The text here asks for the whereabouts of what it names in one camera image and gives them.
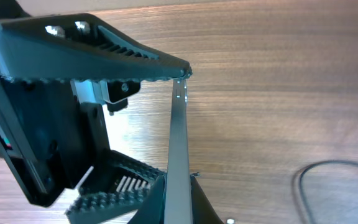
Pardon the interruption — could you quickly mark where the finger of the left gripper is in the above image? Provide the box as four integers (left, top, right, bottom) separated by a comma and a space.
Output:
0, 13, 192, 82
65, 151, 165, 224

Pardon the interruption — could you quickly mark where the black USB charging cable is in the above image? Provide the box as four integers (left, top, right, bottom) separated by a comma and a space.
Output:
296, 159, 358, 224

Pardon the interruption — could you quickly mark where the Galaxy S25 smartphone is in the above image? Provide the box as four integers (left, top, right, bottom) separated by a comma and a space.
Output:
164, 80, 193, 224

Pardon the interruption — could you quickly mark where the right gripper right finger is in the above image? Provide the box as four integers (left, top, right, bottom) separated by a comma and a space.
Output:
190, 173, 223, 224

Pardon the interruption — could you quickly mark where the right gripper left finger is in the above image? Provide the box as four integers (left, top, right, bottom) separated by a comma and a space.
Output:
128, 175, 166, 224

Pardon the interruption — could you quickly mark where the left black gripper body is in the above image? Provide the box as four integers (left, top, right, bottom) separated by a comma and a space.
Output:
0, 80, 109, 207

